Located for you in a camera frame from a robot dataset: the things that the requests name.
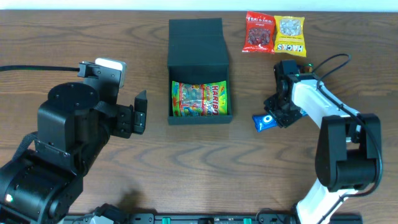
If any blue Oreo cookie pack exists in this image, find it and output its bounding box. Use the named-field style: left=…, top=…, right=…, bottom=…
left=252, top=110, right=308, bottom=133

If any green Haribo gummy bag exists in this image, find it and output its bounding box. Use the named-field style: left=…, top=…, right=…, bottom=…
left=171, top=81, right=228, bottom=117

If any yellow Hacks candy bag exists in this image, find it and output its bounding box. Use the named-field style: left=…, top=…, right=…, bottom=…
left=274, top=16, right=307, bottom=57

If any red candy bag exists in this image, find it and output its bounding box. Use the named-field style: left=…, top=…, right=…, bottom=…
left=242, top=11, right=275, bottom=54

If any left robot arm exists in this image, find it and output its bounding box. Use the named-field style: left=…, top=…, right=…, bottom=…
left=1, top=58, right=147, bottom=223

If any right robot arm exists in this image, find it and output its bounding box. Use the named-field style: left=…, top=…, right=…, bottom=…
left=264, top=60, right=383, bottom=223

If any red green KitKat bar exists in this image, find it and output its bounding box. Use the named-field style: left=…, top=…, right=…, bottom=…
left=300, top=63, right=314, bottom=73

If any black gift box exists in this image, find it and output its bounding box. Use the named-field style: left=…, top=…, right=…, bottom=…
left=167, top=18, right=233, bottom=125

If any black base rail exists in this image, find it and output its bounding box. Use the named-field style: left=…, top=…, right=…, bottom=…
left=60, top=213, right=364, bottom=224

